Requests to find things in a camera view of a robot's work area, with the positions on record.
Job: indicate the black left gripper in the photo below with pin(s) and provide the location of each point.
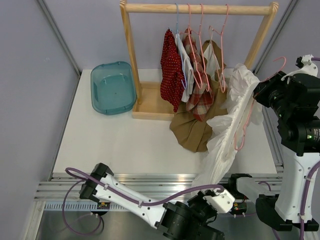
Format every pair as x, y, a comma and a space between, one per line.
199, 198

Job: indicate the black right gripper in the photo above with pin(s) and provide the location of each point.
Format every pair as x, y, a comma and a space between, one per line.
262, 90

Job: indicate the tan skirt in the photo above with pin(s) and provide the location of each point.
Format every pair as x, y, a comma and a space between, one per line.
191, 133

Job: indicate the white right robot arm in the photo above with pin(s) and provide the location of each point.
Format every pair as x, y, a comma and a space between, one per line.
294, 98

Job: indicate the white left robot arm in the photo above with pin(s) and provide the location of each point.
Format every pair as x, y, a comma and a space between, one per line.
182, 216

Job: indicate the red plaid skirt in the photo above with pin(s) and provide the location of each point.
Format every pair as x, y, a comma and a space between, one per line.
202, 96

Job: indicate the small white skirt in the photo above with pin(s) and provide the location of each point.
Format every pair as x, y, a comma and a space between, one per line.
189, 73

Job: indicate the red polka dot skirt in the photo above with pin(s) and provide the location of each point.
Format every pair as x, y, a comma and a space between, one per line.
171, 87

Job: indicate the wooden clothes rack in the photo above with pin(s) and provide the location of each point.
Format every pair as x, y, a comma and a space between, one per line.
150, 105

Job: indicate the teal plastic bin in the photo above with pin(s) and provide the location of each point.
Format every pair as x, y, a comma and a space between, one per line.
112, 88

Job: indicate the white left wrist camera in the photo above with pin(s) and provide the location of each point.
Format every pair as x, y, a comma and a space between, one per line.
221, 201

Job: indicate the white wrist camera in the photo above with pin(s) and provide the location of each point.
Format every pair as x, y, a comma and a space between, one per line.
306, 65
221, 201

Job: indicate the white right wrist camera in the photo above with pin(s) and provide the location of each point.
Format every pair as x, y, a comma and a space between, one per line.
306, 65

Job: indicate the blue wire hanger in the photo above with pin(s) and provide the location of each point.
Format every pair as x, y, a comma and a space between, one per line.
179, 46

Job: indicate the aluminium frame rail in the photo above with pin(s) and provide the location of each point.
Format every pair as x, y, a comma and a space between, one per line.
138, 145

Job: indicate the slotted cable duct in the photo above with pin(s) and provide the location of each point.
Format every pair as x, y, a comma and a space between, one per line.
83, 206

